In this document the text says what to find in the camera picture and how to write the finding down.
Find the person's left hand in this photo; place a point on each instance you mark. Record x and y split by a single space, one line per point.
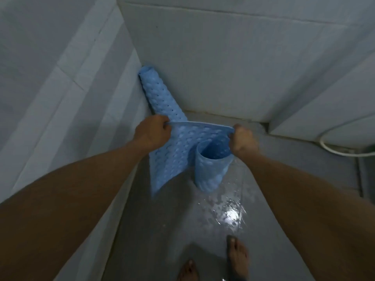
151 132

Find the person's right hand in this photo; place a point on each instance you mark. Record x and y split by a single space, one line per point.
244 141

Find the person's right fingers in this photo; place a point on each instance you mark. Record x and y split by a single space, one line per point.
233 138

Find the person's left fingers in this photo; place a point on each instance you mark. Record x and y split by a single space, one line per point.
167 127

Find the blue bubbled rubber bath mat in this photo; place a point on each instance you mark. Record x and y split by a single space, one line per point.
181 143

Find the person's right forearm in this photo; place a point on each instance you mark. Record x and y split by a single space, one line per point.
316 213

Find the person's left forearm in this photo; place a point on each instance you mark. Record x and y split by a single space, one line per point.
64 207

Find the person's right foot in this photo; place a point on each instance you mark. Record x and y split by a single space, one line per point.
238 257

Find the person's foot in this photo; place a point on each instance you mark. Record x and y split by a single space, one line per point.
238 257
188 270

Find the person's left foot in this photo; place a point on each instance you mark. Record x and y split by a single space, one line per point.
188 270

